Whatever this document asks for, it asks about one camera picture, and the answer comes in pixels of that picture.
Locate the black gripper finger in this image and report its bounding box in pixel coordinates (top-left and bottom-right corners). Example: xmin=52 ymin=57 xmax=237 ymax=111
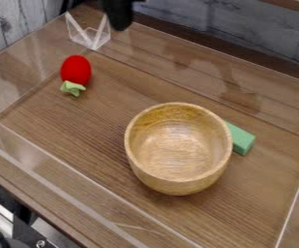
xmin=103 ymin=0 xmax=133 ymax=31

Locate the red plush strawberry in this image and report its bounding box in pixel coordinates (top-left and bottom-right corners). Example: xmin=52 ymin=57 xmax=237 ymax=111
xmin=60 ymin=55 xmax=92 ymax=97

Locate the black metal stand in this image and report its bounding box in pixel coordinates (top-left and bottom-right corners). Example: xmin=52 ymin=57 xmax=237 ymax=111
xmin=0 ymin=186 xmax=57 ymax=248

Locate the clear acrylic tray enclosure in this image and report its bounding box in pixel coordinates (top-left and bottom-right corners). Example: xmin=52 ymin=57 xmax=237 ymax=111
xmin=0 ymin=19 xmax=299 ymax=248

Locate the green foam block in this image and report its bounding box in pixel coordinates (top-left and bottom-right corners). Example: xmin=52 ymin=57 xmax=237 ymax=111
xmin=225 ymin=122 xmax=256 ymax=156

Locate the wooden bowl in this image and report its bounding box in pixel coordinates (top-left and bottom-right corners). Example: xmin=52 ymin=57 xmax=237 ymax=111
xmin=124 ymin=102 xmax=233 ymax=196

